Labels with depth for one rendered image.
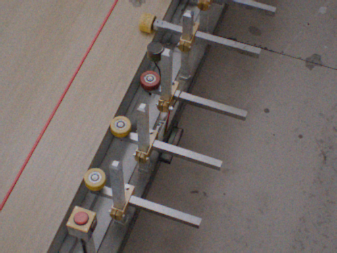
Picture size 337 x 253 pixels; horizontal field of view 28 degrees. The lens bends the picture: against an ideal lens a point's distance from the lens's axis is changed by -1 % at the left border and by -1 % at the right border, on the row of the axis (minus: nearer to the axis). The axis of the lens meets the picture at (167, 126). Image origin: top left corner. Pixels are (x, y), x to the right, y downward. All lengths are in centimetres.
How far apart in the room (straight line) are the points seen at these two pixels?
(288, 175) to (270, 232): 35
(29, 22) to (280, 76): 161
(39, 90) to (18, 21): 40
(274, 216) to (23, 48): 151
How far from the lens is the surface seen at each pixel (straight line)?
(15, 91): 275
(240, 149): 362
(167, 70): 254
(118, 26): 291
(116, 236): 259
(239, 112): 270
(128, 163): 283
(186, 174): 352
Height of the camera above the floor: 306
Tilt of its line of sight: 56 degrees down
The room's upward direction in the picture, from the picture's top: 1 degrees clockwise
